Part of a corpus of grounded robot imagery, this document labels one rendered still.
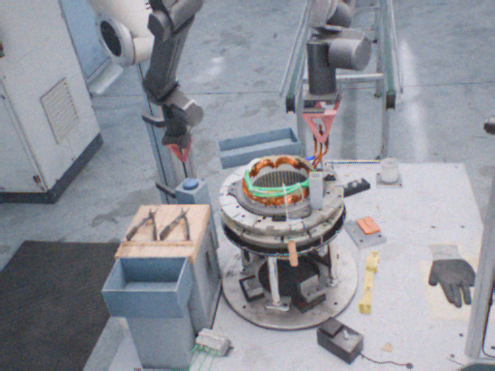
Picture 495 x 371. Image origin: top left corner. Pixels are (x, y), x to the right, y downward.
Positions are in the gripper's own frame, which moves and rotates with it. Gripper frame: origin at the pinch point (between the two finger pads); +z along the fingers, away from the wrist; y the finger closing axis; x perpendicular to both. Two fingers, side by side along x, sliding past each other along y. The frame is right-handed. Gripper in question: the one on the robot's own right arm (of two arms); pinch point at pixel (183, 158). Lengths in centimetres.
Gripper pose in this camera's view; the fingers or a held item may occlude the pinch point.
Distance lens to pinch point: 148.8
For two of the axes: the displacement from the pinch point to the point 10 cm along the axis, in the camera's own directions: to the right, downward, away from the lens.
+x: -9.8, -0.2, 1.8
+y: 1.6, -6.0, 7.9
